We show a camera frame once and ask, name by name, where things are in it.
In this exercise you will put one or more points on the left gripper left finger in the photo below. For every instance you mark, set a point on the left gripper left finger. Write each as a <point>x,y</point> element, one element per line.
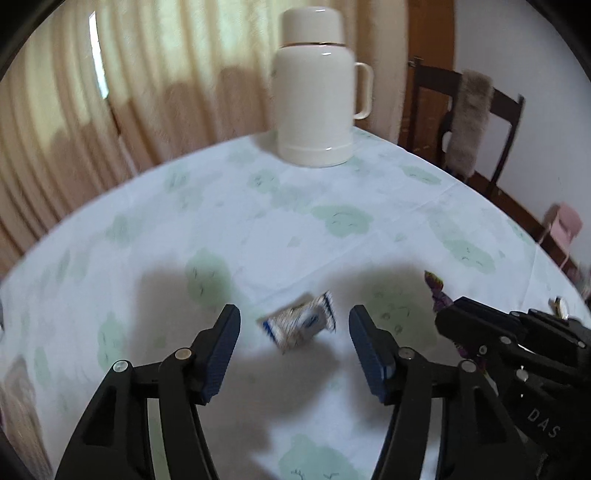
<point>112,439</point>

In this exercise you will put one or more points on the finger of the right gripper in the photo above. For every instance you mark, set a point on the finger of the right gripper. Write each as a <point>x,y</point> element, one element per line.
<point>474,327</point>

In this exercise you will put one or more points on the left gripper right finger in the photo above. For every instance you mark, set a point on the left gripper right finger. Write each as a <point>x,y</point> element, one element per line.
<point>477,439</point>

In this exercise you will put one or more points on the purple candy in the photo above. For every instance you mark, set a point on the purple candy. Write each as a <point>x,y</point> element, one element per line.
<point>436,285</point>

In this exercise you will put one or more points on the small silver blue sachet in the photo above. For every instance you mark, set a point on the small silver blue sachet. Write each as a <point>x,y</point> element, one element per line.
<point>298,324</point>

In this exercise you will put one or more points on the pink plastic basket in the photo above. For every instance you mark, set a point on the pink plastic basket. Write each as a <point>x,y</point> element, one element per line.
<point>20,421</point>

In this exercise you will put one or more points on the pink small chair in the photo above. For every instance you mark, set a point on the pink small chair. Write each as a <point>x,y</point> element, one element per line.
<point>562,224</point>

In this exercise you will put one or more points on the green patterned tablecloth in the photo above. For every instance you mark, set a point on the green patterned tablecloth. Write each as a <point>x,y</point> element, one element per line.
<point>137,273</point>

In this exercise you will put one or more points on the grey fuzzy chair cover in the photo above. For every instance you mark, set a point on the grey fuzzy chair cover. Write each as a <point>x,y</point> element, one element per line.
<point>469,124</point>

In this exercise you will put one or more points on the dark wooden chair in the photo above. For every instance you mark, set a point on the dark wooden chair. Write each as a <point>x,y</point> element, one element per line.
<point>503,107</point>

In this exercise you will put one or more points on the cream thermos jug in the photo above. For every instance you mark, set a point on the cream thermos jug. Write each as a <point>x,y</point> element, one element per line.
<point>319,89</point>

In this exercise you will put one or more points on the wooden door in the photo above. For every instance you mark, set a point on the wooden door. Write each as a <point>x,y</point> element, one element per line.
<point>431,51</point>

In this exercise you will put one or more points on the beige curtain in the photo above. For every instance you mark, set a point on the beige curtain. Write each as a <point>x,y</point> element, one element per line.
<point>95,92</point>

